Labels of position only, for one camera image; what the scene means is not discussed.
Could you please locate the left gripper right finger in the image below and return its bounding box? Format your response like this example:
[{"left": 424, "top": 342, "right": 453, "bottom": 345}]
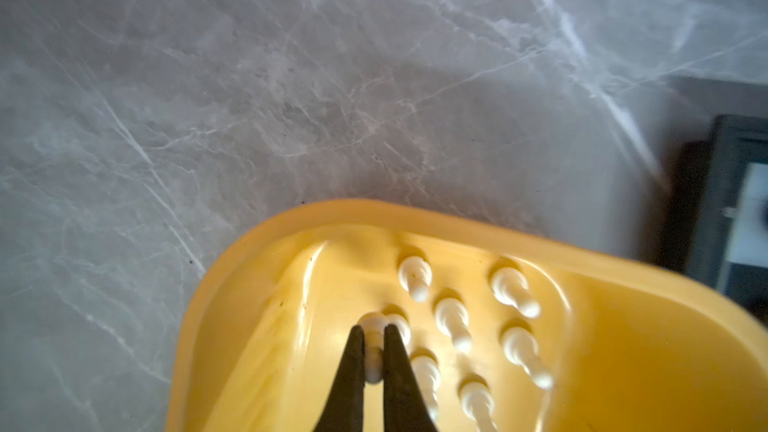
[{"left": 383, "top": 324, "right": 437, "bottom": 432}]

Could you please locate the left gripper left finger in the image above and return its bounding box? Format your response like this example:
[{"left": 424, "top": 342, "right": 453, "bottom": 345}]
[{"left": 314, "top": 325, "right": 366, "bottom": 432}]

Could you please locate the white pawn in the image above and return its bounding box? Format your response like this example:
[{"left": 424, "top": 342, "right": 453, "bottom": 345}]
[
  {"left": 459, "top": 382, "right": 498, "bottom": 432},
  {"left": 411, "top": 355, "right": 441, "bottom": 422},
  {"left": 358, "top": 312, "right": 412, "bottom": 384},
  {"left": 501, "top": 327, "right": 554, "bottom": 390},
  {"left": 435, "top": 297, "right": 473, "bottom": 354},
  {"left": 398, "top": 256, "right": 433, "bottom": 302},
  {"left": 490, "top": 267, "right": 542, "bottom": 319}
]

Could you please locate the black white chess board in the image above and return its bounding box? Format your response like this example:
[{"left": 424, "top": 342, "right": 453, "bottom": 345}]
[{"left": 656, "top": 115, "right": 767, "bottom": 323}]

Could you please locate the yellow plastic tray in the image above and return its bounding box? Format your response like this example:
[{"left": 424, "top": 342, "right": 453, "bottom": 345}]
[{"left": 166, "top": 199, "right": 767, "bottom": 431}]

